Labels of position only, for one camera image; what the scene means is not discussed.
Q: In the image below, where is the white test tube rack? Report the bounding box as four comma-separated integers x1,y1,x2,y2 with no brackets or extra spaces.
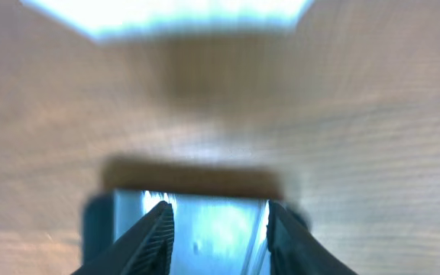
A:
18,0,315,42

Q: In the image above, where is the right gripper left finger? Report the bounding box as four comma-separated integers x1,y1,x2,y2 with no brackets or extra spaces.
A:
70,200,176,275

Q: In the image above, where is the clear test tube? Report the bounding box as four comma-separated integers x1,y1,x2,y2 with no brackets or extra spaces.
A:
241,201,270,275

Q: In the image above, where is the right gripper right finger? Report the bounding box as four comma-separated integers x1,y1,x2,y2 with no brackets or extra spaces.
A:
266,200,359,275

